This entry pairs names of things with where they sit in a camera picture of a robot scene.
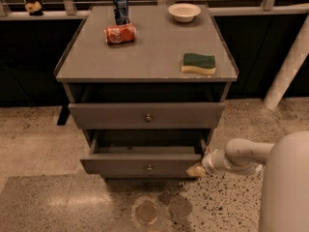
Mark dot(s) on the blue soda can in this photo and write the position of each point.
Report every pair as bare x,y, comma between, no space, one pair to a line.
121,11

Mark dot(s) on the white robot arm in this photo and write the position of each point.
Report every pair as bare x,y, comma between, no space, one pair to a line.
285,191

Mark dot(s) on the white bowl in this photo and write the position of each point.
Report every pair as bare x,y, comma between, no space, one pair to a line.
184,12

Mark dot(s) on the green yellow sponge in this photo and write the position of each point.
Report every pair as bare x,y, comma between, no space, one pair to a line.
198,63

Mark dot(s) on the white diagonal pipe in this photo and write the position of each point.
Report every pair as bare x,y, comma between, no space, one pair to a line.
290,67

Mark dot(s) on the grey top drawer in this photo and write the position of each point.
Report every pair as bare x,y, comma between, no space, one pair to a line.
146,115

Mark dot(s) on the small yellow black object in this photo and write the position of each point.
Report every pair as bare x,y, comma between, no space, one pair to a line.
34,8

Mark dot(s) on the orange soda can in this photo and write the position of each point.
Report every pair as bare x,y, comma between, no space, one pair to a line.
119,34

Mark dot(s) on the grey drawer cabinet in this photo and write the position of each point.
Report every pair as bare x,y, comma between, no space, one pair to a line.
150,68

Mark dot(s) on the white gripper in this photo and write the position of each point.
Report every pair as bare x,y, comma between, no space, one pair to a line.
210,162

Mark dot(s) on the metal railing ledge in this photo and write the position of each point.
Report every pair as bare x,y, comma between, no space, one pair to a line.
42,14

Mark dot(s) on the grey drawer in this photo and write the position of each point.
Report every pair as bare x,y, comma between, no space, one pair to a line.
146,115
145,153

